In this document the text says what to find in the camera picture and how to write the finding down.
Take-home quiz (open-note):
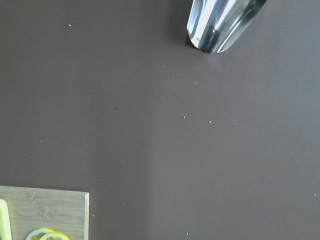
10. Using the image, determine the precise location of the yellow plastic knife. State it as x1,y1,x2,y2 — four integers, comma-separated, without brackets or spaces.
0,199,12,240

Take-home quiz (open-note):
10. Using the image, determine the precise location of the lemon slice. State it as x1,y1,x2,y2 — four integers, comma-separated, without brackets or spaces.
26,227,54,240
39,232,70,240

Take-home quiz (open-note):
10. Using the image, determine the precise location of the wooden cutting board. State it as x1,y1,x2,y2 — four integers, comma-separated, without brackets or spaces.
0,186,90,240

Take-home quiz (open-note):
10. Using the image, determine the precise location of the shiny metal shaker cup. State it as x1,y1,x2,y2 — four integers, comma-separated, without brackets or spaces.
186,0,266,54

